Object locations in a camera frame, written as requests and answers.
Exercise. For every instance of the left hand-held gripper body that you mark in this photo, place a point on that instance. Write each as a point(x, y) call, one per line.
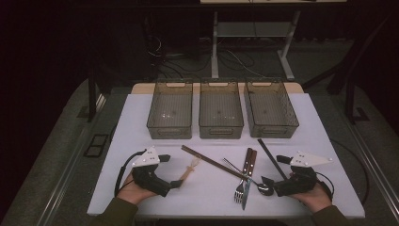
point(150, 179)

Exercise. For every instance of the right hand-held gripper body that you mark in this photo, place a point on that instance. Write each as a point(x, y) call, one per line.
point(298, 182)

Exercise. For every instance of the metal spoon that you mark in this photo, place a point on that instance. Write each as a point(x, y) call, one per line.
point(266, 190)

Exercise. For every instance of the black chopstick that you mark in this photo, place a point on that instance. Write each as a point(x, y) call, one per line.
point(271, 158)

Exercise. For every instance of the brown wooden chopstick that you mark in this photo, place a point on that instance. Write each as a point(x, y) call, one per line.
point(212, 163)
point(214, 160)

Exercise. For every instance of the smoky clear plastic bin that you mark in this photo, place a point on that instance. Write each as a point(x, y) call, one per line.
point(221, 109)
point(270, 108)
point(170, 109)

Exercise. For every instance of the person's left hand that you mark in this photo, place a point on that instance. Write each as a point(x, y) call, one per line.
point(133, 191)

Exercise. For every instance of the person's right hand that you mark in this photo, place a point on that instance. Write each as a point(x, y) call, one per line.
point(312, 199)

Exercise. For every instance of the white table mat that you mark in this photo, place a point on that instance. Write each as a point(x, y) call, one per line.
point(204, 194)

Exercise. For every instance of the black floor plate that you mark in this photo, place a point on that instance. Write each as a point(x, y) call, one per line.
point(95, 146)

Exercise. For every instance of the black metal stand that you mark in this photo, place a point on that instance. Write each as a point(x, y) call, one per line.
point(349, 97)
point(92, 100)

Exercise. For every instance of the metal rail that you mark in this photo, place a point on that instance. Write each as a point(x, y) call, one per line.
point(373, 163)
point(67, 169)

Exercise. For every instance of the white metal desk frame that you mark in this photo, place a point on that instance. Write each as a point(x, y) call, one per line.
point(215, 47)

